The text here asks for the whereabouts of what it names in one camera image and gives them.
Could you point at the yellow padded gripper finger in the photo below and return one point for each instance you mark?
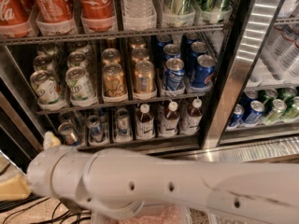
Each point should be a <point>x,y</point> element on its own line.
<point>13,186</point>
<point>50,140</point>

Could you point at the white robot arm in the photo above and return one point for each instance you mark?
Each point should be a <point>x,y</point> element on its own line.
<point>117,182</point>

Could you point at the bottom left silver blue can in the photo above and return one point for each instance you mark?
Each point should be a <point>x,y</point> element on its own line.
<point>71,135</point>

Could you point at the bottom right silver blue can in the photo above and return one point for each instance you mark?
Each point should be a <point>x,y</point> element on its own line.
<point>123,131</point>

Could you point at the second row left 7up can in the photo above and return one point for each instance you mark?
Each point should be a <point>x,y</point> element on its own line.
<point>44,62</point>

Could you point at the second row 7up can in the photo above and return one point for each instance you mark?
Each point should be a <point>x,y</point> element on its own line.
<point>44,62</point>
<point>78,58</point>

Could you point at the front left gold can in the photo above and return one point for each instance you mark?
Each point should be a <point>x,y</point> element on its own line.
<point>114,84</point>

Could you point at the second row right 7up can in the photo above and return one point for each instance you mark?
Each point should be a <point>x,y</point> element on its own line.
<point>78,58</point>

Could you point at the second row left gold can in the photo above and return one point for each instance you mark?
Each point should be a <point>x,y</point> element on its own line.
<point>111,56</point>

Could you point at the second row gold can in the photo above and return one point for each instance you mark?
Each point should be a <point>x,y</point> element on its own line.
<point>139,54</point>
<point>111,56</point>

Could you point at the front right gold can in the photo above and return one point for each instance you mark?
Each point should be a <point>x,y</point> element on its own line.
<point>144,76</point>

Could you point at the second row right gold can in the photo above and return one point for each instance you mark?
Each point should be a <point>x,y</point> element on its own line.
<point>139,54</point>

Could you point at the middle Coca-Cola can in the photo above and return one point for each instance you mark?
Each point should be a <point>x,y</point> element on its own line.
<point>55,17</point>

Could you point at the coca-cola can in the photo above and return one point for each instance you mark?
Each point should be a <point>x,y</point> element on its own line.
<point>55,17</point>
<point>97,15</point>
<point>13,19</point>

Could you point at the right Coca-Cola can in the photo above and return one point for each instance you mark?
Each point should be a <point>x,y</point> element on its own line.
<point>97,15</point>

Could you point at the front left Pepsi can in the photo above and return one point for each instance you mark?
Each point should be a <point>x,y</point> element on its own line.
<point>174,72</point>

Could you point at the left Coca-Cola can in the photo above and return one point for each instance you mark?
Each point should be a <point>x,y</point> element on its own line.
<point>13,19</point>

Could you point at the second row left Pepsi can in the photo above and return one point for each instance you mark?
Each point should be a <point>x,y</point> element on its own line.
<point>171,51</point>

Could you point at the second row pepsi can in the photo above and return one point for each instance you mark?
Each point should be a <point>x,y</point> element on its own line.
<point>195,50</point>
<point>171,51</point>

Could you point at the stainless steel fridge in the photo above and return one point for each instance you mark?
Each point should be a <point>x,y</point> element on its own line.
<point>23,123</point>

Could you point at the front right Pepsi can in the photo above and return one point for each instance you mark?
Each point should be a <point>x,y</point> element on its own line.
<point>203,71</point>

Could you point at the second row right Pepsi can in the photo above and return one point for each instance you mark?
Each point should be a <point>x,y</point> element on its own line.
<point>195,50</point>

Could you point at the left green tall can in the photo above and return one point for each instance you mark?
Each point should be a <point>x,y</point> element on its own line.
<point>176,12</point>

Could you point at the blue can behind glass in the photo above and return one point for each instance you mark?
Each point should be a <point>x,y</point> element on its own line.
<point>253,112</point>
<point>236,117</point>

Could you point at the green can behind glass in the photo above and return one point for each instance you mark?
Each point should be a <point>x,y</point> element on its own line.
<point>274,111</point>

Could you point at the left tea bottle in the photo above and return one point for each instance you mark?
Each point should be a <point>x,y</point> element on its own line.
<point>144,123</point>

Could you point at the tea bottle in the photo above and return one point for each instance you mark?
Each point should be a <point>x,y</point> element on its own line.
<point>144,123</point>
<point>191,116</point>
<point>168,116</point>

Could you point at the middle tea bottle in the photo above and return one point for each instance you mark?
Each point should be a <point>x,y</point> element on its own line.
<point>168,116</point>

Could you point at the left clear plastic bin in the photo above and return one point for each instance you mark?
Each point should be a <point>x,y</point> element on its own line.
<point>152,213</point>

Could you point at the clear plastic bin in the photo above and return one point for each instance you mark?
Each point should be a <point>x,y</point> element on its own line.
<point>216,219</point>
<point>152,213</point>

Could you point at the right tea bottle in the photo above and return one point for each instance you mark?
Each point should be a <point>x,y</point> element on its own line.
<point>191,116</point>

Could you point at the clear water bottle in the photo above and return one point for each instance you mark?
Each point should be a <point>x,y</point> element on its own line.
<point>138,13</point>

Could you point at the right clear plastic bin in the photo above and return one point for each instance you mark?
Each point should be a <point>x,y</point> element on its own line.
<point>216,219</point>

